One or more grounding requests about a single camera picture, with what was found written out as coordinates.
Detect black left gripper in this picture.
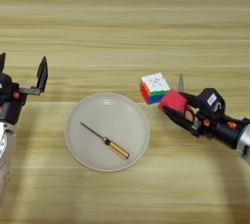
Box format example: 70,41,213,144
0,52,50,125

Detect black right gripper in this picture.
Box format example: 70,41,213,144
162,91,246,151

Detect red cube block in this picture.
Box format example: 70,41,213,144
158,89,189,113

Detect multicolour puzzle cube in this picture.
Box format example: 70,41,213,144
140,72,171,106

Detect screwdriver with amber handle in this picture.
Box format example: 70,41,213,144
79,121,131,160

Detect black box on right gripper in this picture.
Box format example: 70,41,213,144
196,87,226,120

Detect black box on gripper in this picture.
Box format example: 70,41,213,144
196,87,226,120
0,72,15,104

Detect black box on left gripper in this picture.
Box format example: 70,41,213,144
0,72,15,104

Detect round beige plate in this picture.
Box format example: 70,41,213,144
64,92,150,173

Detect red-handled scissors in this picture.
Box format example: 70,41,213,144
177,73,196,123

